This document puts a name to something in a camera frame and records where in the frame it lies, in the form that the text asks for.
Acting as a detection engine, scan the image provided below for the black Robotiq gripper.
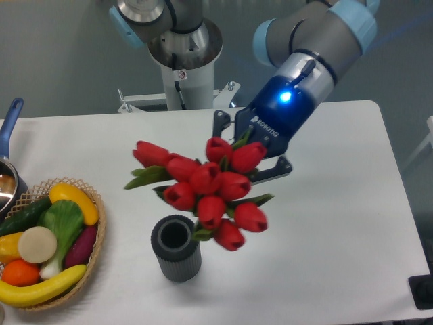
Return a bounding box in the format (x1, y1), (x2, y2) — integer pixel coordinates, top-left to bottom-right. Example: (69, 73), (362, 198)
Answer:
(212, 76), (316, 185)

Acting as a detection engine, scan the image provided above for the red tulip bouquet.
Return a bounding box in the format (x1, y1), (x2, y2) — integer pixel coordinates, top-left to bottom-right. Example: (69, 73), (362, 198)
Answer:
(125, 133), (273, 251)

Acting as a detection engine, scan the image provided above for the dark grey ribbed vase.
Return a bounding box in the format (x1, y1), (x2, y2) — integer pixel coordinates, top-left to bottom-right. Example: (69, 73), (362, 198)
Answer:
(150, 215), (202, 283)

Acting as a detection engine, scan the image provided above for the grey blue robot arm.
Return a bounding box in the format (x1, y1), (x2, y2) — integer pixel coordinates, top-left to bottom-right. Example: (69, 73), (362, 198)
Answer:
(109, 1), (379, 183)

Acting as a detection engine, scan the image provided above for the green bok choy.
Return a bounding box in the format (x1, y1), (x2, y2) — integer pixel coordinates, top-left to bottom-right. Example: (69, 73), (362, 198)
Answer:
(38, 200), (83, 280)

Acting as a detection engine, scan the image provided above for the purple sweet potato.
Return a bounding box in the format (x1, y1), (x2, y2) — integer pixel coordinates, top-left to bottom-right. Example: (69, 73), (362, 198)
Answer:
(64, 226), (97, 269)

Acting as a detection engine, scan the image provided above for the woven wicker basket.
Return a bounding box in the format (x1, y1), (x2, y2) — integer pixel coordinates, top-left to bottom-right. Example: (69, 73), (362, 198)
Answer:
(6, 177), (106, 311)

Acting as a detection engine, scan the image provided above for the black device at table edge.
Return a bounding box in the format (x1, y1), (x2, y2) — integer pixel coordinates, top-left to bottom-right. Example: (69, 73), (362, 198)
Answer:
(408, 274), (433, 310)

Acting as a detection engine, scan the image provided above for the green cucumber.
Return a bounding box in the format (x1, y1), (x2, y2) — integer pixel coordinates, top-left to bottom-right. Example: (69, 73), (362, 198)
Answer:
(1, 197), (51, 236)

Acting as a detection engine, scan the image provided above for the beige round disc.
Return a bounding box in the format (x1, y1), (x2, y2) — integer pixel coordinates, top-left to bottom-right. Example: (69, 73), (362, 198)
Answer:
(18, 226), (57, 264)

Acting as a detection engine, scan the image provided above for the yellow bell pepper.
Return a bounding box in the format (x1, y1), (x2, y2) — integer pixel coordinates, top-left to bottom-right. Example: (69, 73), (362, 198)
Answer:
(0, 232), (22, 265)

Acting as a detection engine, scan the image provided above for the orange fruit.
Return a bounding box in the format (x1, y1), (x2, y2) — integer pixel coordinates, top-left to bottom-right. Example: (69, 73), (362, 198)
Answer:
(1, 259), (39, 287)

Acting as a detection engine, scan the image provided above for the yellow banana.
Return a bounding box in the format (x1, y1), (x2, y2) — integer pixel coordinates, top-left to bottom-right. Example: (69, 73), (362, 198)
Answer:
(1, 265), (87, 307)

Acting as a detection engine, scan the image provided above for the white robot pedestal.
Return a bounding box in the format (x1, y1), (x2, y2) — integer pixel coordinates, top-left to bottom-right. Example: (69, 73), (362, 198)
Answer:
(116, 17), (241, 114)

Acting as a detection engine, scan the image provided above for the black pedestal cable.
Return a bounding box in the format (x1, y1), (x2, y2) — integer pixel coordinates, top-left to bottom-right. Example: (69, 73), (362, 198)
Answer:
(170, 53), (188, 110)

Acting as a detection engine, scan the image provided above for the white frame at right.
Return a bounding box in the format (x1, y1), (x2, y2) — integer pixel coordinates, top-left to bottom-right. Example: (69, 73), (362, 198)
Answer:
(402, 116), (432, 173)

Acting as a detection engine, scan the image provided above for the blue handled saucepan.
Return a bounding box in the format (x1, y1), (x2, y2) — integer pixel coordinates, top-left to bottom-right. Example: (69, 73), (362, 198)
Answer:
(1, 97), (28, 222)

